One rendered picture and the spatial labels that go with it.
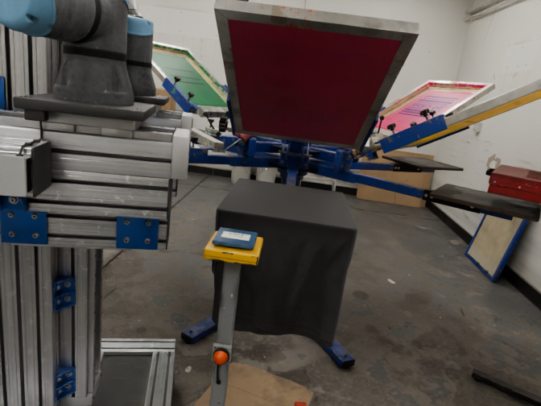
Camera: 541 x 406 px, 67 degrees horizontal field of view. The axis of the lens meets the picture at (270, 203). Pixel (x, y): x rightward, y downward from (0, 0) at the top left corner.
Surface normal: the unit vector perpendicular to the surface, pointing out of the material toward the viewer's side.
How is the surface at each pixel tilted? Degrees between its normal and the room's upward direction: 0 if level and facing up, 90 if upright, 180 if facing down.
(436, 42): 90
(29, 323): 90
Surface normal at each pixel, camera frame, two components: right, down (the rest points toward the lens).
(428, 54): -0.07, 0.26
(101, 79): 0.55, -0.01
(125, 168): 0.17, 0.29
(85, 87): 0.17, -0.02
